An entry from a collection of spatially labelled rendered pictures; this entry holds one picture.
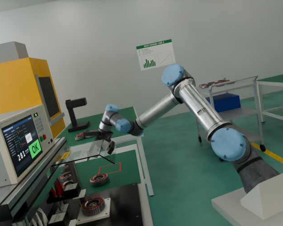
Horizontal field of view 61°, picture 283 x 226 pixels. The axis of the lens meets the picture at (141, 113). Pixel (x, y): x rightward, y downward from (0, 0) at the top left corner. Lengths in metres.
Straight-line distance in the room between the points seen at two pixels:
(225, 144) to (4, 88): 4.20
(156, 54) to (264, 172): 5.40
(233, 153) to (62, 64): 5.67
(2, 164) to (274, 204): 0.96
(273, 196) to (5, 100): 4.35
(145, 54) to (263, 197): 5.45
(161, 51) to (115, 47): 1.16
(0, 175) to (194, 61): 5.87
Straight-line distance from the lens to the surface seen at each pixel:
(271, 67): 7.29
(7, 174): 0.90
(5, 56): 5.00
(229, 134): 0.96
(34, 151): 1.05
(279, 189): 1.08
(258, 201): 1.05
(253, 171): 1.07
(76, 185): 1.22
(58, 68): 6.35
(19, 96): 4.68
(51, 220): 1.02
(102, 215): 1.20
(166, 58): 6.27
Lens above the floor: 1.39
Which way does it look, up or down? 11 degrees down
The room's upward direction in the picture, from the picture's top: 12 degrees counter-clockwise
